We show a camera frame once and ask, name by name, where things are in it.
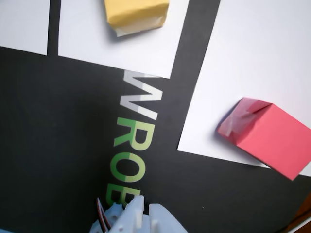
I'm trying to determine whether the red white black servo cable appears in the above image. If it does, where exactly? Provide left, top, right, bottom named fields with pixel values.
left=96, top=197, right=113, bottom=230

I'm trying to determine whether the yellow paper box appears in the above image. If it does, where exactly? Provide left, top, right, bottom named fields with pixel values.
left=104, top=0, right=170, bottom=38

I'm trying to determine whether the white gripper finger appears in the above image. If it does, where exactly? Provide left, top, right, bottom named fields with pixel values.
left=89, top=195, right=146, bottom=233
left=148, top=203, right=189, bottom=233

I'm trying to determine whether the white sheet marked home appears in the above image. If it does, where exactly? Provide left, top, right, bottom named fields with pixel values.
left=177, top=0, right=311, bottom=177

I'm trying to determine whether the pink paper box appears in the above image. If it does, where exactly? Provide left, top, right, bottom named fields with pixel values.
left=216, top=97, right=311, bottom=181

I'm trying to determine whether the white sheet marked 1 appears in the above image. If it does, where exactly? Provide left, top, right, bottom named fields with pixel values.
left=57, top=0, right=190, bottom=79

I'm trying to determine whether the dark grey printed mat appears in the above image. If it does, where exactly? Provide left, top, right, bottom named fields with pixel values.
left=0, top=0, right=311, bottom=233

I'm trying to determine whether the white sheet marked 2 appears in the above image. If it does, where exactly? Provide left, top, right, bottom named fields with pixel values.
left=0, top=0, right=50, bottom=56

